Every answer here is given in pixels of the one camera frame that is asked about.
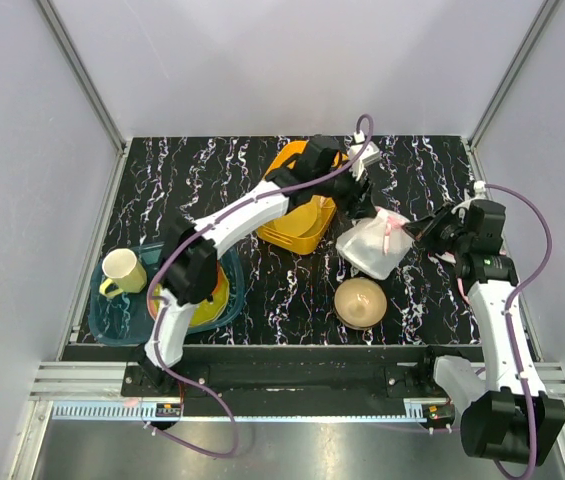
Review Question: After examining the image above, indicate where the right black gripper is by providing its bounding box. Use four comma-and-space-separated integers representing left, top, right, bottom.
402, 203, 471, 257

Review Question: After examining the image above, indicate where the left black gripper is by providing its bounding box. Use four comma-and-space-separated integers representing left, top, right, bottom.
313, 160, 378, 221

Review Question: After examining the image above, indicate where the white mesh laundry bag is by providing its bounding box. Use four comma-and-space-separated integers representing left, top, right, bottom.
336, 207, 413, 280

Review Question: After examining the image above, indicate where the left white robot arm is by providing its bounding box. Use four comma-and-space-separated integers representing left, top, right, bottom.
142, 131, 374, 396

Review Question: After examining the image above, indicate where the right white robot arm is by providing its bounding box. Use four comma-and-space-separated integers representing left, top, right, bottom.
403, 181, 565, 479

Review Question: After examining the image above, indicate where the flat pink-rimmed mesh bag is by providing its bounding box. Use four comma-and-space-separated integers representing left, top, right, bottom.
456, 277, 470, 305

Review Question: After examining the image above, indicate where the yellow plastic basket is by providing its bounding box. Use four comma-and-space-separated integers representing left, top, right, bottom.
256, 135, 339, 255

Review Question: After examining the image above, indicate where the yellow-green dotted plate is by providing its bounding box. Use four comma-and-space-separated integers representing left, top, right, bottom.
147, 269, 230, 329

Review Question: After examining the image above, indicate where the pink plate under green plate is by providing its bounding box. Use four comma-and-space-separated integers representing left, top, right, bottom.
148, 284, 162, 321

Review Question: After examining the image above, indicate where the pale yellow mug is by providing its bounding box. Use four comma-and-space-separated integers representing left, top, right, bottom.
99, 248, 147, 299

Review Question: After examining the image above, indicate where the teal transparent tray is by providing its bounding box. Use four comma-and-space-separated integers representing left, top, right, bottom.
88, 248, 245, 347

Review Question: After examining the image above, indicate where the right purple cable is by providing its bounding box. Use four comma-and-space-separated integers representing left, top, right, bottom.
376, 182, 554, 479

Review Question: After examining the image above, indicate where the purple cable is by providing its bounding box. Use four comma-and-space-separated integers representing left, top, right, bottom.
376, 182, 554, 479
147, 114, 376, 459

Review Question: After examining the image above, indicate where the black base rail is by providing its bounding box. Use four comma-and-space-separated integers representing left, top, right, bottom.
120, 344, 477, 401

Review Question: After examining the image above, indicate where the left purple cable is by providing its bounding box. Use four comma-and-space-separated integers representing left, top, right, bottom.
147, 114, 376, 459

